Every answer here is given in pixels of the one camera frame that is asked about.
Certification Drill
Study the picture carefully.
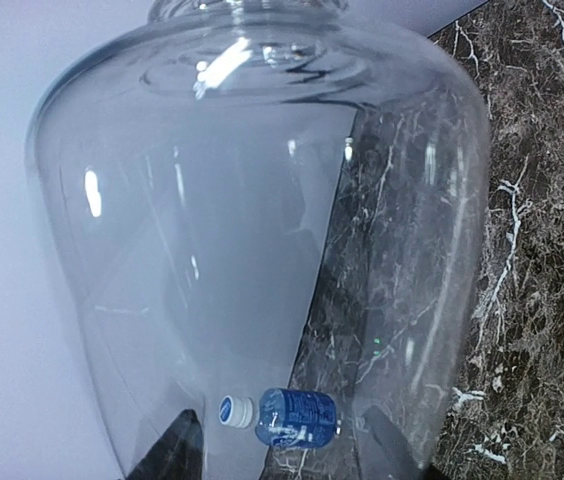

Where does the large clear plastic bottle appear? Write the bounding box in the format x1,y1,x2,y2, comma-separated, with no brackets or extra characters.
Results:
27,1,490,479

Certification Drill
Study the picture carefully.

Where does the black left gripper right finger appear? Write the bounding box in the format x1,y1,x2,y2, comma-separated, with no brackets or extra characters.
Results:
359,406,447,480

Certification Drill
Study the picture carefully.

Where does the small water bottle blue label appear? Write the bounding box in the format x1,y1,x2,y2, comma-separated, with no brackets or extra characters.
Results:
218,388,342,449

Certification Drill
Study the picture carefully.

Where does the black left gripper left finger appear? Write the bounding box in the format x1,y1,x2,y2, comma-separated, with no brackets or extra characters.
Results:
126,409,204,480

